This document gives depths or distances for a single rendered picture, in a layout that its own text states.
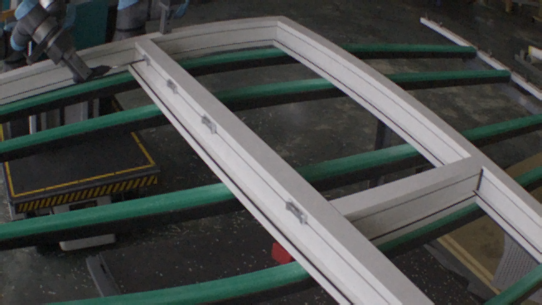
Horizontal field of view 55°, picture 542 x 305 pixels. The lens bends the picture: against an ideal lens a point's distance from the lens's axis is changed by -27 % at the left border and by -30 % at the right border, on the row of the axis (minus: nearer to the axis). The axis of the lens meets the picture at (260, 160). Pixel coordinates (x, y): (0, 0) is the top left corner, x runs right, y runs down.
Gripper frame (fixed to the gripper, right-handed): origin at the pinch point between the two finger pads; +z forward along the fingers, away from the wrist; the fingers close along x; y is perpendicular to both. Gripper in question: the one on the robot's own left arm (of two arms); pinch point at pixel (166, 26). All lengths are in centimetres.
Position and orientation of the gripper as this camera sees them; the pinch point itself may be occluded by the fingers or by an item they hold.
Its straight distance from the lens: 171.6
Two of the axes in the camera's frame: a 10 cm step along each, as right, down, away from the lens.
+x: 4.7, 4.6, -7.5
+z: -0.7, 8.7, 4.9
